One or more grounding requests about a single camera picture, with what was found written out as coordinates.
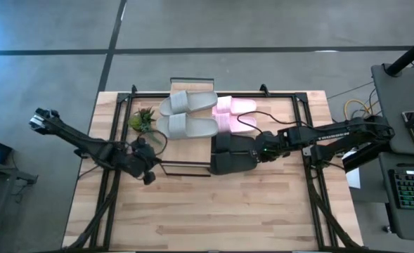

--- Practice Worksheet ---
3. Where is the wooden shelf black metal frame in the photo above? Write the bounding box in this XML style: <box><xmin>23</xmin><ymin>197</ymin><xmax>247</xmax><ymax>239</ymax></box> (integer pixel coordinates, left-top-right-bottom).
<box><xmin>159</xmin><ymin>77</ymin><xmax>217</xmax><ymax>178</ymax></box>

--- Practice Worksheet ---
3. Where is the black aluminium table frame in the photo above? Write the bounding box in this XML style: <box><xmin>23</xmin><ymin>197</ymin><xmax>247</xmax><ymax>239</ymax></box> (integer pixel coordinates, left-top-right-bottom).
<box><xmin>64</xmin><ymin>84</ymin><xmax>364</xmax><ymax>253</ymax></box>

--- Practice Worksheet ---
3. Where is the grey rubber slide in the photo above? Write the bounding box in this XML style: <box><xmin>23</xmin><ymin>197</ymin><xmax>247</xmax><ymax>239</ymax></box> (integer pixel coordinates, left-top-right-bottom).
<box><xmin>159</xmin><ymin>90</ymin><xmax>219</xmax><ymax>117</ymax></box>
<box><xmin>156</xmin><ymin>112</ymin><xmax>219</xmax><ymax>141</ymax></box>

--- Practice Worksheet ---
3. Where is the white paper sheet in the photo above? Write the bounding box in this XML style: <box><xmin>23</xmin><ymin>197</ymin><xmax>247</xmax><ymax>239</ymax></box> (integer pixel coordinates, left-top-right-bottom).
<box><xmin>345</xmin><ymin>169</ymin><xmax>363</xmax><ymax>190</ymax></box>

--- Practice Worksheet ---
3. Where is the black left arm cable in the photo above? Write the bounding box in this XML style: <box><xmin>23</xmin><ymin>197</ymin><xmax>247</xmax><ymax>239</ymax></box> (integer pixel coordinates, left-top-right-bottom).
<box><xmin>145</xmin><ymin>129</ymin><xmax>169</xmax><ymax>158</ymax></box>

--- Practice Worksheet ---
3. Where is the small potted green plant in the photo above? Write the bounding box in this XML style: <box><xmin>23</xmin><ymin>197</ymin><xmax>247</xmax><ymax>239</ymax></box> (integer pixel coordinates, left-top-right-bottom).
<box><xmin>127</xmin><ymin>106</ymin><xmax>162</xmax><ymax>145</ymax></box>

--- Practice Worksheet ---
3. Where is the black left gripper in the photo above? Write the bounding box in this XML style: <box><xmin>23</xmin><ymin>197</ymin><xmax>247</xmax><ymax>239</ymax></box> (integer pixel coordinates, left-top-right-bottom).
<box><xmin>120</xmin><ymin>136</ymin><xmax>163</xmax><ymax>186</ymax></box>

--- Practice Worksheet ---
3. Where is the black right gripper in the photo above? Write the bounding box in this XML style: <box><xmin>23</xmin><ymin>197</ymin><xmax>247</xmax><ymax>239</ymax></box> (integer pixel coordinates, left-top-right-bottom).
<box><xmin>245</xmin><ymin>129</ymin><xmax>291</xmax><ymax>164</ymax></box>

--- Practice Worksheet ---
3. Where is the yellow cable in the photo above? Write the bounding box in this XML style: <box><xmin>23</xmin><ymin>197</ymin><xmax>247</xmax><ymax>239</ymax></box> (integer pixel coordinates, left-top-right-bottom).
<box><xmin>343</xmin><ymin>98</ymin><xmax>384</xmax><ymax>122</ymax></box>

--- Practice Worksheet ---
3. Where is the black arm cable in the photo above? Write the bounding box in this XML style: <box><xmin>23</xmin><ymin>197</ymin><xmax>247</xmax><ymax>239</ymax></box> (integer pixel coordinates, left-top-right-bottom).
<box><xmin>145</xmin><ymin>129</ymin><xmax>169</xmax><ymax>158</ymax></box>
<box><xmin>235</xmin><ymin>110</ymin><xmax>313</xmax><ymax>135</ymax></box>

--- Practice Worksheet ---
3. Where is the black rubber slide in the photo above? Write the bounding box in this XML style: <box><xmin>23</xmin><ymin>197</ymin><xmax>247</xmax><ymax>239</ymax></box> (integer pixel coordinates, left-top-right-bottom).
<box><xmin>209</xmin><ymin>151</ymin><xmax>260</xmax><ymax>176</ymax></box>
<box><xmin>214</xmin><ymin>132</ymin><xmax>260</xmax><ymax>155</ymax></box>

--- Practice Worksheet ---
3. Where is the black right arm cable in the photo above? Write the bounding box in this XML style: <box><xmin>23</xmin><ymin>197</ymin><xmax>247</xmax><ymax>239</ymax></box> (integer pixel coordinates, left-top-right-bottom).
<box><xmin>235</xmin><ymin>110</ymin><xmax>313</xmax><ymax>135</ymax></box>

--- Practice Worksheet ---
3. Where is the black pole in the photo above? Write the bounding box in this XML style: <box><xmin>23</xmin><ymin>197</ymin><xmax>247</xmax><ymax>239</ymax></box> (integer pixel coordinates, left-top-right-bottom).
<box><xmin>384</xmin><ymin>31</ymin><xmax>414</xmax><ymax>77</ymax></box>

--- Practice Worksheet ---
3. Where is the pink rubber slide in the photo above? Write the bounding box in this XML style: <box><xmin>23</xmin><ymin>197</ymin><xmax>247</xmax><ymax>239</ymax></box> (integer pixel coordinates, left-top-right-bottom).
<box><xmin>212</xmin><ymin>112</ymin><xmax>258</xmax><ymax>135</ymax></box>
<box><xmin>214</xmin><ymin>96</ymin><xmax>258</xmax><ymax>115</ymax></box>

